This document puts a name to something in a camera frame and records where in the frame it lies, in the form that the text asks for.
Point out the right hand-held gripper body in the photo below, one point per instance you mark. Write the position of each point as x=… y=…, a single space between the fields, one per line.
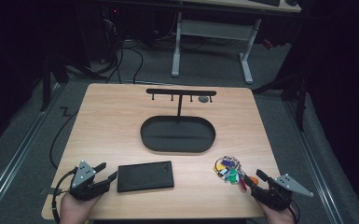
x=276 y=194

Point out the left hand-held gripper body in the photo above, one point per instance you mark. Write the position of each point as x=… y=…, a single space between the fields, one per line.
x=87 y=185

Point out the key bunch with coloured tags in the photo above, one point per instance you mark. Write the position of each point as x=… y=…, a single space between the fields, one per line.
x=227 y=170

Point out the black leather wallet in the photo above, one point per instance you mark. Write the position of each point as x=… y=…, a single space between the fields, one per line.
x=145 y=176

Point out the black key rack with tray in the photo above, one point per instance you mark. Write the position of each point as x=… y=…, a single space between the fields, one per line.
x=177 y=137

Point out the person's right hand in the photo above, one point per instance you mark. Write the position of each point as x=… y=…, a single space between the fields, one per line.
x=276 y=215

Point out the person's left hand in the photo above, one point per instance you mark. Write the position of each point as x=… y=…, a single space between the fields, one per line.
x=76 y=210

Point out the black metal stand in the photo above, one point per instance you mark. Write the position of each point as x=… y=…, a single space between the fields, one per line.
x=298 y=96
x=48 y=81

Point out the grey round table cap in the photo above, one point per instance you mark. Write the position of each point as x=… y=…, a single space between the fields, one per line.
x=203 y=99

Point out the small red object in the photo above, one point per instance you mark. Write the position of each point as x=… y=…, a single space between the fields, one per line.
x=268 y=44

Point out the white desk with metal legs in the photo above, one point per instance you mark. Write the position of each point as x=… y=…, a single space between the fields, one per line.
x=214 y=29

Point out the black keyboard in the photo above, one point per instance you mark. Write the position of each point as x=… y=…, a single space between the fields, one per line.
x=265 y=2

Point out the black computer mouse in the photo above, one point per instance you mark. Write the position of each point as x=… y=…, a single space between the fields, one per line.
x=291 y=2

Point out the metal floor rail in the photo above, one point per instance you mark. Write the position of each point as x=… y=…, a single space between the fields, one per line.
x=315 y=168
x=15 y=158

